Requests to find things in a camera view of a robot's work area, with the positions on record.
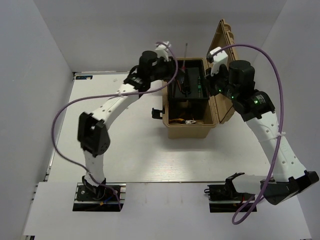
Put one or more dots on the blue red handled screwdriver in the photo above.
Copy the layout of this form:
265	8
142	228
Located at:
183	68

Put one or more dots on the green black precision screwdriver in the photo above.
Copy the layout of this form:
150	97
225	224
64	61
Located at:
199	86

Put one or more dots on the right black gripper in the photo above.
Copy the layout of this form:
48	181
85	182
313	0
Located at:
210	79

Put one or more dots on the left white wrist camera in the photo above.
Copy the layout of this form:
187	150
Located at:
162	49

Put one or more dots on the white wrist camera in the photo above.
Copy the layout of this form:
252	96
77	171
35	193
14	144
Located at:
216	58
162	49

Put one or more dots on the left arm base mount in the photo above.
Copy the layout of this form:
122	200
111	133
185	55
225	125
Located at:
86	201

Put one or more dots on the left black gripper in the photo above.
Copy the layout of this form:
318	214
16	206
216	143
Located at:
170	65

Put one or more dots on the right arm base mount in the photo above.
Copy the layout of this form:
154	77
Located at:
222	200

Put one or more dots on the yellow black needle-nose pliers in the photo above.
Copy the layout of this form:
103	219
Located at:
191	122

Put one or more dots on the black toolbox inner tray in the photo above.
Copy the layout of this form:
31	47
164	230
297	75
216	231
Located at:
194	67

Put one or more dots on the blue label sticker left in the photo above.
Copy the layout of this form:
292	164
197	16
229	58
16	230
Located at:
84	77

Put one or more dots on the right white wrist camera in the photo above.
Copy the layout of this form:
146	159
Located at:
216	58

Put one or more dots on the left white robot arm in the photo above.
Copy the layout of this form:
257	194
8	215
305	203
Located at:
93	127

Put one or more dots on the tan plastic toolbox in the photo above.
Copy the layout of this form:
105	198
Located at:
217	110

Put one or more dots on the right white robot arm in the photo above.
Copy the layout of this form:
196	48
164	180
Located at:
289	176

